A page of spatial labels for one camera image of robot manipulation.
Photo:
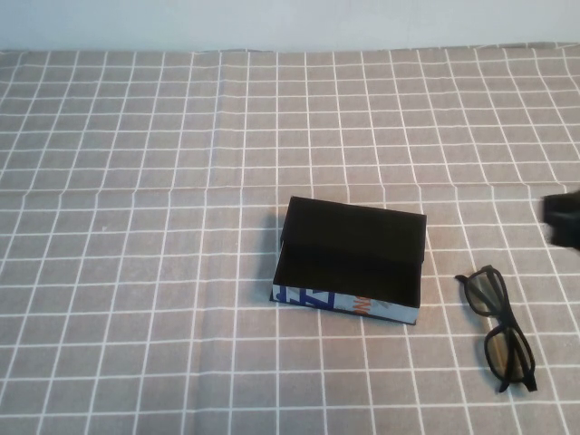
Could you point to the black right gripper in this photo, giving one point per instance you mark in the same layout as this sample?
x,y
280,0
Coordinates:
x,y
565,218

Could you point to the black framed glasses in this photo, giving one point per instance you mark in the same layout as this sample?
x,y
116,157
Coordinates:
x,y
511,324

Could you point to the black printed glasses case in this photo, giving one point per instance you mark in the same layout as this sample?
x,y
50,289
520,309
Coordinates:
x,y
353,240

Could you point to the grey white-checked tablecloth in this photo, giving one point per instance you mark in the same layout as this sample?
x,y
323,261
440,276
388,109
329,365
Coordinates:
x,y
136,272

